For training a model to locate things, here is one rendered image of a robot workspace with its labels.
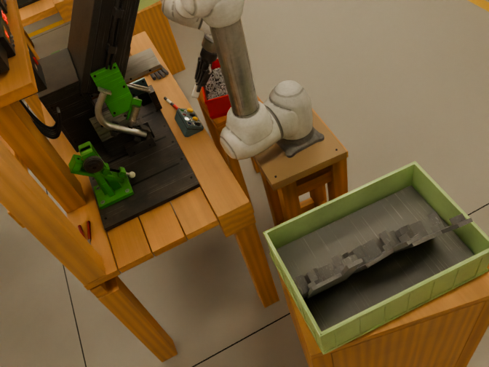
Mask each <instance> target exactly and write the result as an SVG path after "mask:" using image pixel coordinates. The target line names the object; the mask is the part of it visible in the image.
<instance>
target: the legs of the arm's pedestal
mask: <svg viewBox="0 0 489 367"><path fill-rule="evenodd" d="M260 172H261V169H260ZM261 177H262V179H263V185H264V188H265V191H266V196H267V199H268V202H269V207H270V210H271V215H272V218H273V221H274V226H277V225H279V224H281V223H284V222H286V221H288V220H290V219H291V218H295V217H296V216H299V215H300V214H302V213H305V212H307V211H309V210H311V209H313V208H315V207H318V206H320V205H322V204H324V203H326V202H327V195H326V187H325V184H327V188H328V197H329V201H331V200H333V199H335V198H336V197H340V196H341V195H343V194H345V193H347V192H348V180H347V161H346V158H345V159H343V160H341V161H339V162H336V163H335V164H332V165H330V166H328V167H325V168H323V169H321V170H319V171H317V172H315V173H312V174H311V175H308V176H306V177H304V178H302V179H299V180H297V181H295V182H293V183H290V184H288V185H286V186H283V187H282V188H280V189H277V190H275V191H273V189H272V188H271V186H270V185H269V183H268V181H267V180H266V178H265V176H264V175H263V173H262V172H261ZM306 192H310V198H308V199H307V200H304V201H302V202H299V197H298V196H301V195H302V194H305V193H306Z"/></svg>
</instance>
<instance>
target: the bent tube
mask: <svg viewBox="0 0 489 367"><path fill-rule="evenodd" d="M98 91H100V94H99V96H98V99H97V102H96V104H95V116H96V118H97V120H98V121H99V123H100V124H101V125H102V126H104V127H105V128H107V129H109V130H114V131H117V132H121V133H127V134H131V135H137V136H140V137H144V138H145V137H146V136H147V132H145V131H142V130H139V129H136V128H132V129H131V128H128V127H126V126H123V125H117V124H114V123H110V122H108V121H107V120H106V119H105V118H104V116H103V112H102V109H103V104H104V102H105V100H106V96H107V94H108V95H111V91H110V90H107V89H104V88H102V87H98Z"/></svg>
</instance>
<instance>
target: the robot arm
mask: <svg viewBox="0 0 489 367"><path fill-rule="evenodd" d="M244 2H245V0H163V1H162V12H163V14H164V15H165V16H166V17H167V18H169V19H170V20H171V21H173V22H176V23H179V24H181V25H184V26H187V27H190V28H196V29H199V30H201V31H203V32H205V34H204V38H203V40H202V50H201V52H200V55H201V58H198V63H197V67H196V73H195V77H194V79H195V80H196V81H195V82H196V83H195V85H194V89H193V92H192V94H191V97H192V98H198V97H199V94H200V91H201V88H202V87H205V85H206V83H207V82H208V80H209V78H210V76H211V74H212V73H213V71H211V67H212V62H214V61H216V60H217V58H218V61H219V63H220V67H221V71H222V73H223V78H224V82H225V84H226V89H227V93H228V97H229V100H230V104H231V108H230V109H229V110H228V113H227V120H226V126H225V127H224V128H223V129H222V131H221V134H220V144H221V146H222V147H223V149H224V150H225V152H226V153H227V155H229V156H230V158H232V159H247V158H250V157H254V156H255V155H257V154H259V153H261V152H262V151H264V150H266V149H267V148H269V147H270V146H272V145H274V144H275V143H277V144H278V145H279V147H280V148H281V149H282V150H283V151H284V152H285V154H286V156H287V157H288V158H291V157H294V156H295V155H296V154H297V153H298V152H300V151H302V150H304V149H306V148H308V147H310V146H311V145H313V144H315V143H317V142H320V141H323V140H324V139H325V138H324V135H323V134H321V133H319V132H318V131H317V130H316V129H315V128H314V127H313V116H312V108H311V101H310V98H309V95H308V93H307V92H306V90H305V89H304V88H303V87H302V86H301V85H300V84H299V83H297V82H295V81H292V80H287V81H283V82H280V83H279V84H277V85H276V86H275V87H274V88H273V90H272V91H271V92H270V95H269V97H268V98H267V100H266V101H265V102H264V103H261V102H260V101H258V97H257V94H256V90H255V83H254V79H253V73H252V69H251V65H250V59H249V55H248V51H247V45H246V41H245V34H244V31H243V27H242V20H241V16H242V13H243V6H244Z"/></svg>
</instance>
